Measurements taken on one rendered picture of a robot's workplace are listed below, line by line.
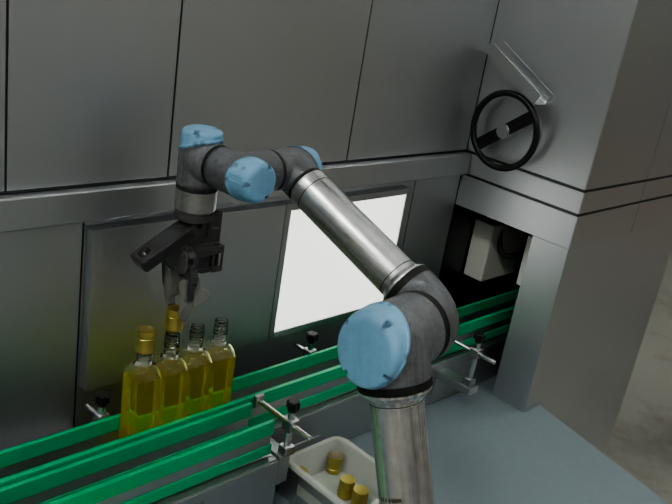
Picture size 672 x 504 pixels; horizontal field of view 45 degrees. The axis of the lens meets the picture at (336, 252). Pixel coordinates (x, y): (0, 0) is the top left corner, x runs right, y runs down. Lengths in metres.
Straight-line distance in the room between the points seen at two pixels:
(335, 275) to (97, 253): 0.68
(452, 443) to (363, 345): 0.97
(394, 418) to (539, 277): 1.07
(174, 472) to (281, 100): 0.78
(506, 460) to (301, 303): 0.65
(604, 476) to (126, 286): 1.27
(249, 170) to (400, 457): 0.51
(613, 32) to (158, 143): 1.11
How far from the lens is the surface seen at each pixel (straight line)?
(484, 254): 2.45
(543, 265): 2.20
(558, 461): 2.18
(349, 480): 1.80
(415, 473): 1.26
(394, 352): 1.15
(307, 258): 1.91
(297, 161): 1.44
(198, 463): 1.58
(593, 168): 2.11
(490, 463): 2.09
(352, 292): 2.08
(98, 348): 1.65
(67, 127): 1.48
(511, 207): 2.23
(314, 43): 1.78
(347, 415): 1.97
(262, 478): 1.70
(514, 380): 2.33
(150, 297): 1.66
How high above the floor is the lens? 1.87
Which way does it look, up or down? 20 degrees down
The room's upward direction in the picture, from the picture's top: 9 degrees clockwise
